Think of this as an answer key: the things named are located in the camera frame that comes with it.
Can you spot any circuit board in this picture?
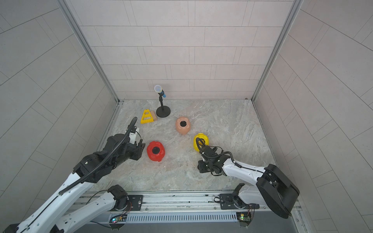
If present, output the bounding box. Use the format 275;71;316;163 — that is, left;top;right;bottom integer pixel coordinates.
236;212;252;228
109;215;127;224

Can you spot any right circuit board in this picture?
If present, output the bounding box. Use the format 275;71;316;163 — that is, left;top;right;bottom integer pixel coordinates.
236;212;252;228

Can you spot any yellow piggy bank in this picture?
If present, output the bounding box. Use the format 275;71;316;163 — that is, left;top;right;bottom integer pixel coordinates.
193;133;209;152

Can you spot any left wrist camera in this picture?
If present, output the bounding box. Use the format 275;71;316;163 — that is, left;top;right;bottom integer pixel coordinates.
129;131;140;145

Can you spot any small wooden block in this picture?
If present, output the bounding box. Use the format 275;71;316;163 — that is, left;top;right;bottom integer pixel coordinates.
151;111;157;121

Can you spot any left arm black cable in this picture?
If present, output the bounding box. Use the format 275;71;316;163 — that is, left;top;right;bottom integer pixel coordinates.
58;116;138;195

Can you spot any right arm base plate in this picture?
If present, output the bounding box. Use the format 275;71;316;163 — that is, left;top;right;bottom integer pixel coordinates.
214;194;260;210

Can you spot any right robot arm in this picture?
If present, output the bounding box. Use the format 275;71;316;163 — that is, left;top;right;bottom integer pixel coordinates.
197;143;300;219

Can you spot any left circuit board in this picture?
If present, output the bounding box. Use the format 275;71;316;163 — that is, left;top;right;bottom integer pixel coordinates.
109;215;127;224

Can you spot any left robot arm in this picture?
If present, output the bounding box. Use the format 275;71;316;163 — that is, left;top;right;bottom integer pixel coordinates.
5;132;145;233

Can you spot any black microphone stand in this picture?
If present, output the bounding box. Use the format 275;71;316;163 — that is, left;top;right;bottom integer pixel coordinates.
154;85;171;118

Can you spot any pink piggy bank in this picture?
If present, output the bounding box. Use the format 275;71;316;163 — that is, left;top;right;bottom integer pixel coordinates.
175;116;191;135

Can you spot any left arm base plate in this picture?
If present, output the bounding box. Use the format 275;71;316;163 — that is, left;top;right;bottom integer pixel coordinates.
114;195;144;212

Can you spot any red piggy bank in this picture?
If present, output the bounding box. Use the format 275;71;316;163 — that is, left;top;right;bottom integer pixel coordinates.
147;141;165;162

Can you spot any yellow triangular block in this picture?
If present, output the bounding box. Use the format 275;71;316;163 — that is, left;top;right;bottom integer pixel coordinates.
140;109;154;124

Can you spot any aluminium mounting rail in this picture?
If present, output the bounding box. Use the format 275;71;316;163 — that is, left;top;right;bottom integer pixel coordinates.
56;189;302;216

